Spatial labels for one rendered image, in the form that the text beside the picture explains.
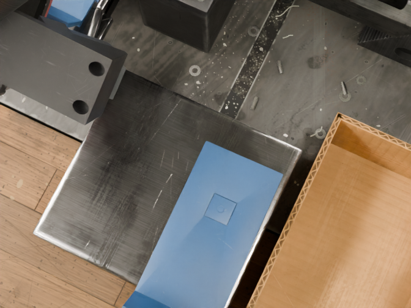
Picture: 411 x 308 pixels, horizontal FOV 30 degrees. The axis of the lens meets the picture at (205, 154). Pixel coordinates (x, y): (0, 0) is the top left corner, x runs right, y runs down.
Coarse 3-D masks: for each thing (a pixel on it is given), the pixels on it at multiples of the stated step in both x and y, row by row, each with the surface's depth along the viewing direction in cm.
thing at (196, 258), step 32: (224, 160) 63; (192, 192) 63; (224, 192) 63; (256, 192) 63; (192, 224) 62; (256, 224) 62; (160, 256) 61; (192, 256) 61; (224, 256) 61; (160, 288) 61; (192, 288) 61; (224, 288) 61
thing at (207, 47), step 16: (144, 0) 64; (160, 0) 62; (224, 0) 65; (144, 16) 67; (160, 16) 65; (176, 16) 64; (192, 16) 62; (208, 16) 61; (224, 16) 68; (176, 32) 67; (192, 32) 65; (208, 32) 64; (208, 48) 67
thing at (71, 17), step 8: (56, 0) 60; (64, 0) 60; (72, 0) 60; (80, 0) 60; (88, 0) 60; (56, 8) 60; (64, 8) 60; (72, 8) 60; (80, 8) 60; (88, 8) 60; (48, 16) 57; (56, 16) 57; (64, 16) 58; (72, 16) 59; (80, 16) 60; (72, 24) 58; (80, 24) 60
